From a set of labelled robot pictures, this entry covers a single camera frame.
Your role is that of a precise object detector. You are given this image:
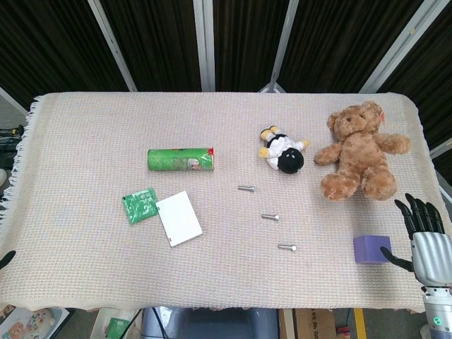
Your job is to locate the black white penguin plush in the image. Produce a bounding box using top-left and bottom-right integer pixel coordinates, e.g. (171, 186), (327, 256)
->
(260, 126), (311, 175)

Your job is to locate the grey aluminium partition post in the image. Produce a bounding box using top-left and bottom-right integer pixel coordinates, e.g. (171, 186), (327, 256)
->
(429, 137), (452, 160)
(259, 0), (301, 94)
(87, 0), (138, 93)
(193, 0), (216, 92)
(359, 0), (442, 94)
(0, 86), (29, 117)

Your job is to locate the green foil snack packet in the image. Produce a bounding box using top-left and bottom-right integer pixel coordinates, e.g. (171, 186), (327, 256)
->
(121, 187), (160, 225)

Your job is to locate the purple foam cube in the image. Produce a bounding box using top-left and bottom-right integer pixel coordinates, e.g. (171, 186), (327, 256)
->
(353, 234), (392, 265)

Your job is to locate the brown cardboard box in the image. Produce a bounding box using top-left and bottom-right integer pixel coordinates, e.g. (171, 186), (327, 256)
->
(278, 309), (336, 339)

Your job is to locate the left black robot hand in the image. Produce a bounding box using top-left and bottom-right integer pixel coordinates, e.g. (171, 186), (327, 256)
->
(0, 250), (17, 271)

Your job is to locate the green chips can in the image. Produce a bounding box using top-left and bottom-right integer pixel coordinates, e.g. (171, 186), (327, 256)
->
(147, 147), (216, 173)

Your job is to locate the cartoon picture book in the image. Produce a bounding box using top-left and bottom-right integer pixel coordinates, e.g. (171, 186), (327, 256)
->
(0, 306), (71, 339)

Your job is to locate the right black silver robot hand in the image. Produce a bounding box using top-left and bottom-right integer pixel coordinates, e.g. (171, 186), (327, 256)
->
(380, 193), (452, 287)

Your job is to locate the white plastic cover plate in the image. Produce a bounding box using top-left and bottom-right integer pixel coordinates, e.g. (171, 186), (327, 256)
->
(155, 191), (204, 248)

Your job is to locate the green packet in white bag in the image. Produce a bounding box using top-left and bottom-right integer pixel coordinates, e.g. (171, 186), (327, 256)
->
(95, 307), (142, 339)

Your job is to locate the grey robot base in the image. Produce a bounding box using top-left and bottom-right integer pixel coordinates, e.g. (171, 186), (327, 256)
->
(141, 307), (280, 339)

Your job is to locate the beige woven tablecloth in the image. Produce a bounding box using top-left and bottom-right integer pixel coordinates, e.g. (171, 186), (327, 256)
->
(0, 92), (452, 314)

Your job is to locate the brown teddy bear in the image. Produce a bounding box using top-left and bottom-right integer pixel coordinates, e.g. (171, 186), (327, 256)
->
(314, 100), (412, 202)

